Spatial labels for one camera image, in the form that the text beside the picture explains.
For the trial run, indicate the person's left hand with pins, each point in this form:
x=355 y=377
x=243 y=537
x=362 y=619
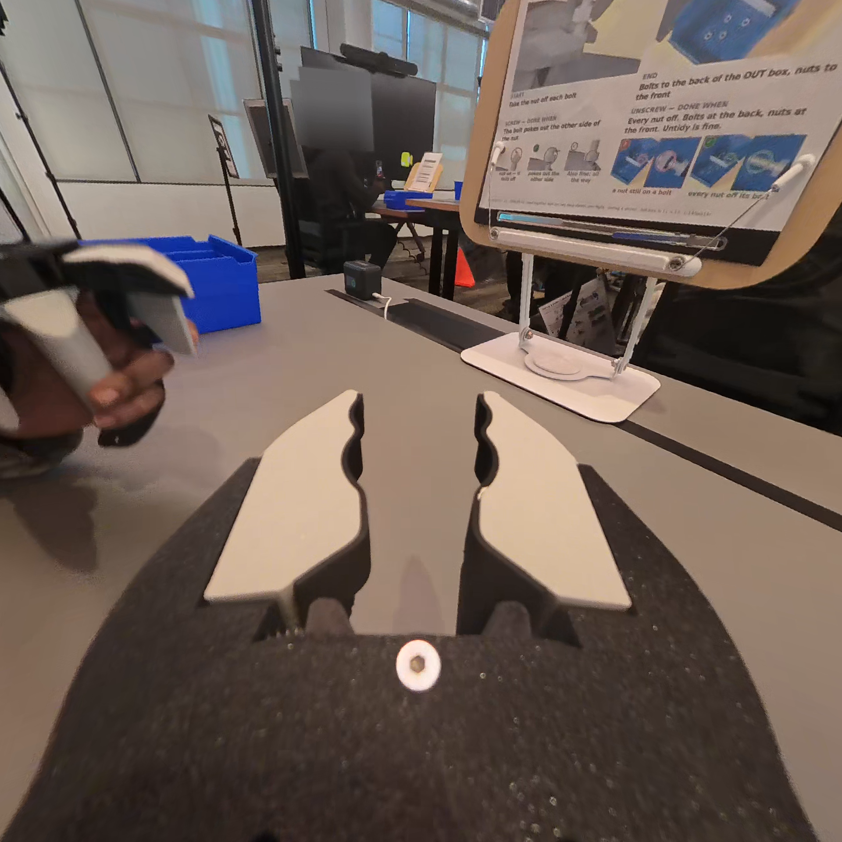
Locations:
x=125 y=388

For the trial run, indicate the black cube charger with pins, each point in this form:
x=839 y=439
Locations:
x=360 y=279

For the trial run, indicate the black webcam bar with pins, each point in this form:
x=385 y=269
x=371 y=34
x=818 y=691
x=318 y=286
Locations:
x=378 y=59

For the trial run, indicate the small document stand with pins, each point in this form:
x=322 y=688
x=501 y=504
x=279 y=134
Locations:
x=424 y=172

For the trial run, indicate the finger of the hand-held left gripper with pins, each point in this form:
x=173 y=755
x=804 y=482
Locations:
x=168 y=322
x=138 y=263

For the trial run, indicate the blue plastic bin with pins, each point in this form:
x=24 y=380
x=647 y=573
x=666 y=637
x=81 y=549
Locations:
x=217 y=289

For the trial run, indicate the wooden desk with black legs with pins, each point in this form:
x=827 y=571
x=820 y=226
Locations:
x=431 y=207

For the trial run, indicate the flat blue bin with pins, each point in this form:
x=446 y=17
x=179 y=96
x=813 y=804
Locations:
x=404 y=199

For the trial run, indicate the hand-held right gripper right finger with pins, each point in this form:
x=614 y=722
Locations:
x=546 y=526

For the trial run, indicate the black structural post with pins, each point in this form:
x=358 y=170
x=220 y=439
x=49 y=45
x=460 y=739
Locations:
x=276 y=217

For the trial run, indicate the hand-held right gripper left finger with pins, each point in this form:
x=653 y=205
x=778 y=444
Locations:
x=289 y=513

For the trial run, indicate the printed paper sheet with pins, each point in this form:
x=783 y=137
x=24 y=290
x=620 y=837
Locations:
x=585 y=309

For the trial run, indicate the black monitor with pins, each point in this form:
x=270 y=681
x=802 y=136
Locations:
x=404 y=125

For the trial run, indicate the printed instruction sheet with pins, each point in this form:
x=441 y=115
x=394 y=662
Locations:
x=658 y=151

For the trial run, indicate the orange traffic cone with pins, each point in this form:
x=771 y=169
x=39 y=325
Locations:
x=466 y=270

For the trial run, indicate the black sign tripod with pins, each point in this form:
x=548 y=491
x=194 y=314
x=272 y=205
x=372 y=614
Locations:
x=225 y=164

